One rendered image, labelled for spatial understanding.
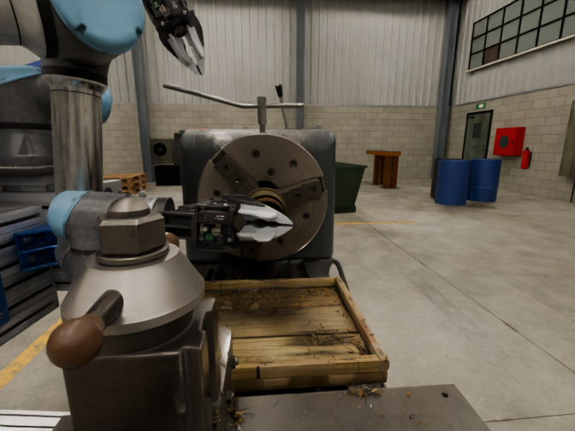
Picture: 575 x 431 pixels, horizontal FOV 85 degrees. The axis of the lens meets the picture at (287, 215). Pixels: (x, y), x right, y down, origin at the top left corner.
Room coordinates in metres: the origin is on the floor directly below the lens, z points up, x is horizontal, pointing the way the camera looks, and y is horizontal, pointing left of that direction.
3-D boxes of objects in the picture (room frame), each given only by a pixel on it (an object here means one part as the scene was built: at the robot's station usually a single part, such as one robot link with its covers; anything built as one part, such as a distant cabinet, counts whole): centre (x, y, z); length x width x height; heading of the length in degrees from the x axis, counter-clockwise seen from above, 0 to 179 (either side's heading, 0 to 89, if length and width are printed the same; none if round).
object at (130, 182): (7.90, 4.12, 0.22); 1.25 x 0.86 x 0.44; 9
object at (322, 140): (1.20, 0.11, 1.06); 0.59 x 0.48 x 0.39; 5
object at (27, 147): (0.81, 0.66, 1.21); 0.15 x 0.15 x 0.10
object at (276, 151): (0.80, 0.06, 1.08); 0.32 x 0.09 x 0.32; 95
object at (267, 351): (0.54, 0.04, 0.89); 0.36 x 0.30 x 0.04; 95
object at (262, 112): (0.80, 0.06, 1.27); 0.02 x 0.02 x 0.12
